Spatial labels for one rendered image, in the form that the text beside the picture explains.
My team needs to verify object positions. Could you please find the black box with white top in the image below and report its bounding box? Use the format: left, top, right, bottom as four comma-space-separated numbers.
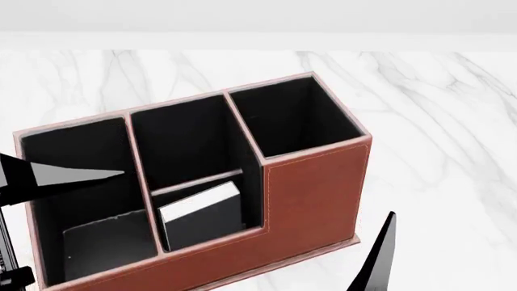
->
157, 180, 247, 253

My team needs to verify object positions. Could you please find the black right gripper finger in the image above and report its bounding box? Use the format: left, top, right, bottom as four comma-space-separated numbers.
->
346, 210, 397, 291

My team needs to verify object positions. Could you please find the brown leather desk caddy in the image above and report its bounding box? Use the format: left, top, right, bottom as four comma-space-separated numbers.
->
11, 70, 373, 291

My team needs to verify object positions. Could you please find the dark grey flat card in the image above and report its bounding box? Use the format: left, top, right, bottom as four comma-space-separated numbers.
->
61, 209, 159, 282

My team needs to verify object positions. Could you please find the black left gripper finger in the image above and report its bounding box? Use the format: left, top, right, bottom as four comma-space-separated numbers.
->
0, 152, 126, 208

